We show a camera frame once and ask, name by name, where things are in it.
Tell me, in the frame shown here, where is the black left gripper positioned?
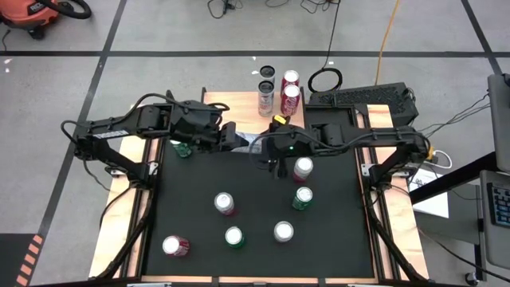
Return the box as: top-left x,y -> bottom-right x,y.
169,101 -> 250,155

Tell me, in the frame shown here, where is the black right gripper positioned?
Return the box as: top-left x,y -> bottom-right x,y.
254,124 -> 320,179

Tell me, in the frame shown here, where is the red cola can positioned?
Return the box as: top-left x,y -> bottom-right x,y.
280,69 -> 300,91
280,84 -> 302,116
161,234 -> 191,258

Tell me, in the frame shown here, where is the wooden shelf with black legs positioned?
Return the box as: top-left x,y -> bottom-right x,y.
198,86 -> 308,155

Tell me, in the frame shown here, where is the silver and pink seltzer can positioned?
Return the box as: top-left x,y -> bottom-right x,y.
214,191 -> 236,217
292,156 -> 314,183
273,220 -> 295,244

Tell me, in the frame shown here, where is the green Sprite can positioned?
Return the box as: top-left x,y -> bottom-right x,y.
171,140 -> 194,159
224,226 -> 245,250
291,186 -> 314,211

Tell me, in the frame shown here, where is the black table mat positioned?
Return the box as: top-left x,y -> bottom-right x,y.
143,109 -> 378,279

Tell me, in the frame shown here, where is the white paper sheet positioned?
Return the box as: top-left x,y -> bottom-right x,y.
408,169 -> 450,219

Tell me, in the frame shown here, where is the black diagonal beam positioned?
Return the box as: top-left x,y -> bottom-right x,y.
409,151 -> 499,205

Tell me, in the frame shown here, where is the grey monitor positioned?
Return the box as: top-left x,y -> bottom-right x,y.
486,73 -> 510,175

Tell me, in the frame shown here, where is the orange shop vacuum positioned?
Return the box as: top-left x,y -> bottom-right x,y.
0,0 -> 61,41

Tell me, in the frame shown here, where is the dark keyboard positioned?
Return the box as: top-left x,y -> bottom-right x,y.
486,182 -> 510,229

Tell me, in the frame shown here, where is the black orange-striped floor mat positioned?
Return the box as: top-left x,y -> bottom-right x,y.
0,233 -> 45,287

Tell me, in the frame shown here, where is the grey equipment cart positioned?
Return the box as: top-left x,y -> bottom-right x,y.
476,169 -> 510,272

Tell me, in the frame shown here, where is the black aluminium table frame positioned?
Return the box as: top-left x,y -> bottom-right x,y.
89,89 -> 431,287

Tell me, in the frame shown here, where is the black coiled floor cable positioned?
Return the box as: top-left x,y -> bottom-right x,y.
307,0 -> 343,95

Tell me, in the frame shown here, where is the black floor cable bundle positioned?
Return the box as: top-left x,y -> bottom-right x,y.
206,0 -> 242,20

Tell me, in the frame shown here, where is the yellow floor cable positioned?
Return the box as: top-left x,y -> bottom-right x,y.
374,0 -> 402,87

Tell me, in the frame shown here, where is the black vacuum hose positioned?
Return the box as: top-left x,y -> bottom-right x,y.
37,0 -> 93,20

